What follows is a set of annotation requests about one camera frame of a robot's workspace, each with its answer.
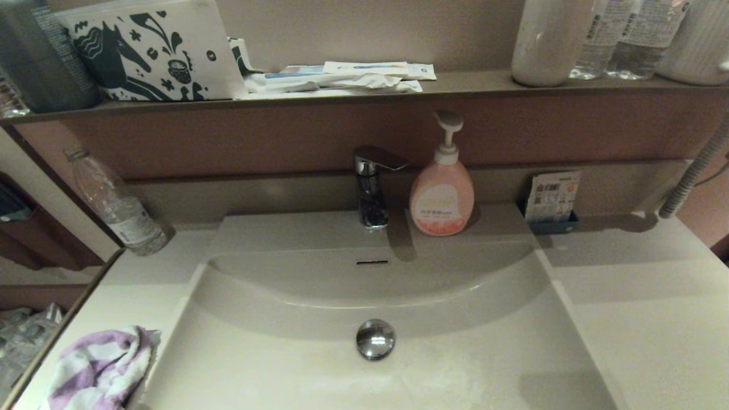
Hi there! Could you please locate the chrome lever faucet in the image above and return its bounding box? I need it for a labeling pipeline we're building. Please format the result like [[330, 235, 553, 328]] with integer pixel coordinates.
[[353, 145, 411, 231]]

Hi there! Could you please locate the purple white striped cloth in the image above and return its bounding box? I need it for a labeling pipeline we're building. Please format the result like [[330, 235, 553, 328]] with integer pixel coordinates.
[[39, 326, 162, 410]]

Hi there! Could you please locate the white ceramic sink basin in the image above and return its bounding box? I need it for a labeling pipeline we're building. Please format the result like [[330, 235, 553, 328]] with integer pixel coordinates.
[[126, 212, 621, 410]]

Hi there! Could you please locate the pink soap pump bottle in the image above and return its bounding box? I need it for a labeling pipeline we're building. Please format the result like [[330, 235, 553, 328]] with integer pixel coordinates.
[[409, 110, 475, 237]]

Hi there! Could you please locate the crumpled white toiletry packet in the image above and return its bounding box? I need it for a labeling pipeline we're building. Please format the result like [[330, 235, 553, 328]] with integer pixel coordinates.
[[245, 73, 423, 95]]

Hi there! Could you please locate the chrome drain stopper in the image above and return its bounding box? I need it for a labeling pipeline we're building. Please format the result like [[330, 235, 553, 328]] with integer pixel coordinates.
[[356, 319, 396, 361]]

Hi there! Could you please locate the long white toiletry sachet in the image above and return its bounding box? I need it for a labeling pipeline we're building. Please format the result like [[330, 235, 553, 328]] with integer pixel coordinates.
[[323, 61, 437, 80]]

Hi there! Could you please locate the blue striped toiletry sachet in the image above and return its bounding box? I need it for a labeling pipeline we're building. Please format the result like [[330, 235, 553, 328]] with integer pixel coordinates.
[[265, 65, 328, 79]]

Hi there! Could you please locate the small blue tray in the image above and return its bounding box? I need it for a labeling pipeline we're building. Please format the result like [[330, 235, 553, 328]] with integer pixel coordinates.
[[521, 199, 580, 235]]

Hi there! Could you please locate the small dark print pouch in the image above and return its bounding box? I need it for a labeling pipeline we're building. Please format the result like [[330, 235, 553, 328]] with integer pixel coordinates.
[[228, 37, 265, 76]]

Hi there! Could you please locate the clear plastic water bottle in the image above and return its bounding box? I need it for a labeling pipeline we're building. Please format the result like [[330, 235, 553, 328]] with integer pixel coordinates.
[[64, 145, 170, 256]]

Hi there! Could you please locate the white ceramic jar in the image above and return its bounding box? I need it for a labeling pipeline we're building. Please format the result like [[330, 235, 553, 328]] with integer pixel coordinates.
[[511, 0, 596, 88]]

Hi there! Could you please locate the horse print pouch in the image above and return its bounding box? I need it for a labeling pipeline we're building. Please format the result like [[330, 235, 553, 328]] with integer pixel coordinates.
[[54, 0, 247, 102]]

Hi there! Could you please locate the clear labelled water bottle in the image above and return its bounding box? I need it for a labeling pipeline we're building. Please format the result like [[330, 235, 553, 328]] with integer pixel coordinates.
[[570, 0, 627, 80], [605, 0, 693, 80]]

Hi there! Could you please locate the grey cylindrical container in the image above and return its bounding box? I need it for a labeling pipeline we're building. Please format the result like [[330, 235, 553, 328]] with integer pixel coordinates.
[[0, 0, 102, 113]]

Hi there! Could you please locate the clear drinking glass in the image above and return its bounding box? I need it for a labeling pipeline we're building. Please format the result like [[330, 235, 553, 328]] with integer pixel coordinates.
[[0, 71, 30, 118]]

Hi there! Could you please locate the white ribbed container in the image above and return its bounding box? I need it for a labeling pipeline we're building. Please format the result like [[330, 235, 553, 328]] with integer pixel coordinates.
[[655, 0, 729, 86]]

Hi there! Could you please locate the brown wall shelf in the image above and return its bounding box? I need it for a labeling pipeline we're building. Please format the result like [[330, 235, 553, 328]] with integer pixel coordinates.
[[0, 68, 729, 126]]

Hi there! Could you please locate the grey corrugated hose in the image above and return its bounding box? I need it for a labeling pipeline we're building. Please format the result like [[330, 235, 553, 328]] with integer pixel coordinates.
[[659, 117, 729, 220]]

